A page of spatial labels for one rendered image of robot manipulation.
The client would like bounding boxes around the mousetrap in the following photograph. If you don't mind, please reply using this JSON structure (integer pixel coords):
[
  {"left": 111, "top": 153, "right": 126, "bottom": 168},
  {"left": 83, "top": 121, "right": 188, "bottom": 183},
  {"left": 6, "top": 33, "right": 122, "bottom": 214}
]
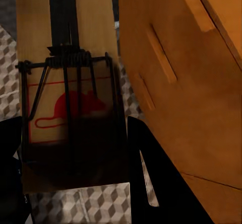
[{"left": 15, "top": 0, "right": 130, "bottom": 194}]

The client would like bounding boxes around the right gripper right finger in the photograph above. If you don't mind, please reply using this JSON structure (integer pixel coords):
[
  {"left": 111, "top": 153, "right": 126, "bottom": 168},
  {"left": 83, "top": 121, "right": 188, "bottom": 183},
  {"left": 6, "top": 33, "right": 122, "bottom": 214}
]
[{"left": 128, "top": 116, "right": 214, "bottom": 224}]

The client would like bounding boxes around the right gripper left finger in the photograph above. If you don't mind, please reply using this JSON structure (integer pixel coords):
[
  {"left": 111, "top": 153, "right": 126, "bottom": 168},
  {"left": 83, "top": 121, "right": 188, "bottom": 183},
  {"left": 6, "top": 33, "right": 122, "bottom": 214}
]
[{"left": 0, "top": 116, "right": 22, "bottom": 178}]

